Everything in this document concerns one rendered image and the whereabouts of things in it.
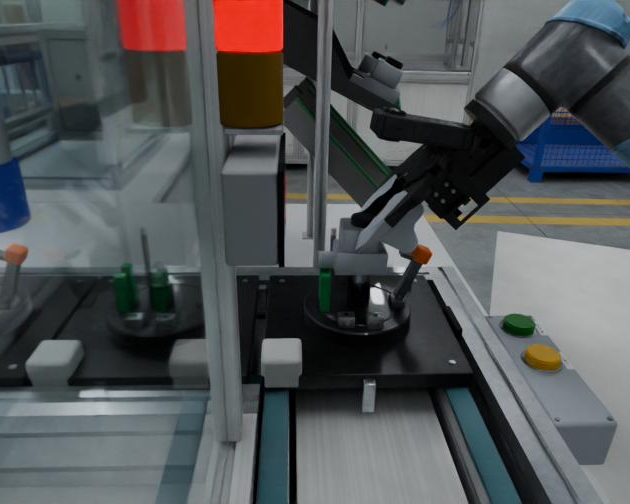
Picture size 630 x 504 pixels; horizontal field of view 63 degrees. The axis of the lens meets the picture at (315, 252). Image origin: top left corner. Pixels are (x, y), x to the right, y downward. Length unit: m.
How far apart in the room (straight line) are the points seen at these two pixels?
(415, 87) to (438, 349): 4.18
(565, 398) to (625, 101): 0.31
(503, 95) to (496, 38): 9.00
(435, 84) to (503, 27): 4.94
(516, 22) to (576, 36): 9.07
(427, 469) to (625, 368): 0.44
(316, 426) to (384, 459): 0.08
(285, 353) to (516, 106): 0.36
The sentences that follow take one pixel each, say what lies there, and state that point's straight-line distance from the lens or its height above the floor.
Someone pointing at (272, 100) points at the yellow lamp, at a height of 1.28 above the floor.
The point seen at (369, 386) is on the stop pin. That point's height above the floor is 0.96.
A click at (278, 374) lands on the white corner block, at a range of 0.58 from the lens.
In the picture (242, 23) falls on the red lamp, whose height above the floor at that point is 1.33.
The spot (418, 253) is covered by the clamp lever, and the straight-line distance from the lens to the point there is 0.65.
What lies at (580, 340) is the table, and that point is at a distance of 0.95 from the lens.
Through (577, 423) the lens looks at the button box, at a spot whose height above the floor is 0.96.
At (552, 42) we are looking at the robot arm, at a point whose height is 1.31.
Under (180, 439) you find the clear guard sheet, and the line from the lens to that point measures 0.31.
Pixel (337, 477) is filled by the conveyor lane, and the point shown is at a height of 0.92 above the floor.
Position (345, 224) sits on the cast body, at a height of 1.10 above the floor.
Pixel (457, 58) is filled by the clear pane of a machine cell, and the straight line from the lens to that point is 4.78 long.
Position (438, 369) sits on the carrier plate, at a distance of 0.61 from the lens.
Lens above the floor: 1.33
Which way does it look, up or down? 25 degrees down
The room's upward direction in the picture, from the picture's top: 1 degrees clockwise
